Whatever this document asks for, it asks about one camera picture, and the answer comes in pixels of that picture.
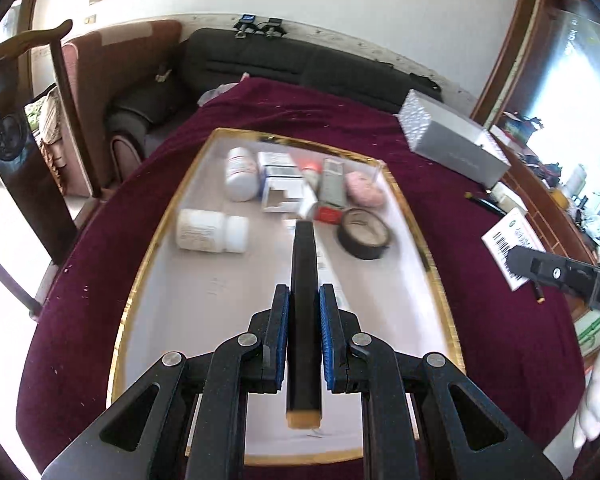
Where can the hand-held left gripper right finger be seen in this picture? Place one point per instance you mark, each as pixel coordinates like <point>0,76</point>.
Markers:
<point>328,340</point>

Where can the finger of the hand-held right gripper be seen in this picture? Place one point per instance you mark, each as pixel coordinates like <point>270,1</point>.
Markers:
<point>555,272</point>

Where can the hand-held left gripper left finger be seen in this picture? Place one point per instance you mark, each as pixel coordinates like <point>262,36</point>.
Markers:
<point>280,340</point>

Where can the slim black gold-ended box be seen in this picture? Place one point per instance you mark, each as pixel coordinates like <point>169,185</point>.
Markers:
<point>304,310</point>

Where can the white gold-rimmed tray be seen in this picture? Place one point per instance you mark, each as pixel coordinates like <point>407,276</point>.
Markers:
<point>190,300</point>

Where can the white red-label pill bottle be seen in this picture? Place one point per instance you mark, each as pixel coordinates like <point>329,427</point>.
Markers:
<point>240,180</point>

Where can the person's right hand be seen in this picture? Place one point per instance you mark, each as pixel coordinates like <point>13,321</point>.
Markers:
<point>595,400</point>

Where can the dark brown pen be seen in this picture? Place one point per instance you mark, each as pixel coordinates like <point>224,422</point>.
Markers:
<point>540,292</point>

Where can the green white box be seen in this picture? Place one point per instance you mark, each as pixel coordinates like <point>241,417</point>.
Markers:
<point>592,335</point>

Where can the white green-print box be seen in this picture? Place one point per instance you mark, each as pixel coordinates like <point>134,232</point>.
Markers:
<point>505,235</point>

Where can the flat white barcode packet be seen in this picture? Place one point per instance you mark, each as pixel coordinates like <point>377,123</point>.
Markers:
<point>330,275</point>

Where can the small white box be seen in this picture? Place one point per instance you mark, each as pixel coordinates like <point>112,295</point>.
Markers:
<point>507,197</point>

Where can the white plastic jug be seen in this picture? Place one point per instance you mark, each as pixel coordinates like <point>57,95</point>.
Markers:
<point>576,180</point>

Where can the black tape roll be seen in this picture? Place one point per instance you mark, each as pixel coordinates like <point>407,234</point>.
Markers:
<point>360,250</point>

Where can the black pen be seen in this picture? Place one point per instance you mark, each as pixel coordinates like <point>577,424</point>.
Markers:
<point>485,203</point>

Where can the large white pill bottle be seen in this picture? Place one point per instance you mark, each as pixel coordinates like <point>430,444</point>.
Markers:
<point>205,230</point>

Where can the white grey carton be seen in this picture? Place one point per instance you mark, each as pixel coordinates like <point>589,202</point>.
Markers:
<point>285,192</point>
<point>280,162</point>

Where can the pink fluffy object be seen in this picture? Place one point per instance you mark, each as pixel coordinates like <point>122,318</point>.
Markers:
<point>365,190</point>

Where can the grey box with red end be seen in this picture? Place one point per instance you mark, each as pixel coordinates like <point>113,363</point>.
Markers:
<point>331,185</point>

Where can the silver rectangular box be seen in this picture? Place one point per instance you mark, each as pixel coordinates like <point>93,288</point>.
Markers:
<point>455,145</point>

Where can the clear plastic bag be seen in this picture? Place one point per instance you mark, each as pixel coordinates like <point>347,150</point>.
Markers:
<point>220,91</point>

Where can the black sofa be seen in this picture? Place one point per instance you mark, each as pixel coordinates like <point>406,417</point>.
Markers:
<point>290,60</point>

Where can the black tracker device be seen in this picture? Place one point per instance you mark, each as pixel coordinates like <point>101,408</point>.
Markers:
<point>272,29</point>
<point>245,25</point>

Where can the brown armchair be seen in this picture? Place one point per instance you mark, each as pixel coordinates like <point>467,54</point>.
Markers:
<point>95,85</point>

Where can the floral cushion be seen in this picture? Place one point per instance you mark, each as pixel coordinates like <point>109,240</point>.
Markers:
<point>47,125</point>

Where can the dark wooden chair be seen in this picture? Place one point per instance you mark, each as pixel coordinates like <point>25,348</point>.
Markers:
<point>5,125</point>

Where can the small wall plate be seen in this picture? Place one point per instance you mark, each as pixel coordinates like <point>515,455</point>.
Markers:
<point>89,19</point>

